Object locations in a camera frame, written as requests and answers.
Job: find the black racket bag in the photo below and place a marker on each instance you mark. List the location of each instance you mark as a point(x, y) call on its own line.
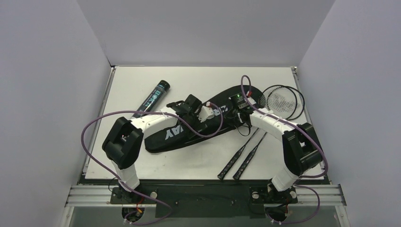
point(176, 137)

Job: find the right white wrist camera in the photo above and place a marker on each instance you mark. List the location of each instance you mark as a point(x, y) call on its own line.
point(250, 101)

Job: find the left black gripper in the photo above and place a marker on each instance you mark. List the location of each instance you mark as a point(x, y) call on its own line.
point(194, 110)

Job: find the black shuttlecock tube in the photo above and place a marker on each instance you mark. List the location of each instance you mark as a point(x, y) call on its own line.
point(154, 98)

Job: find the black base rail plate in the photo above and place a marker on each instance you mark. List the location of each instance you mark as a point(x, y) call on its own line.
point(204, 199)

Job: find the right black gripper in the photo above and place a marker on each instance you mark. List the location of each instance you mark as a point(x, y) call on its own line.
point(237, 110)

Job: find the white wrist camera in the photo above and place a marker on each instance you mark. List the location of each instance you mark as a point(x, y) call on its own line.
point(205, 113)
point(250, 101)

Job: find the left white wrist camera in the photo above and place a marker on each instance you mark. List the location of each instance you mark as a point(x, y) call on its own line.
point(205, 113)

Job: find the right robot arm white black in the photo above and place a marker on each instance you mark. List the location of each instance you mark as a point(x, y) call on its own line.
point(301, 148)

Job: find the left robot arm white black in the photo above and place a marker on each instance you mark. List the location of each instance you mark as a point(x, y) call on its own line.
point(123, 143)

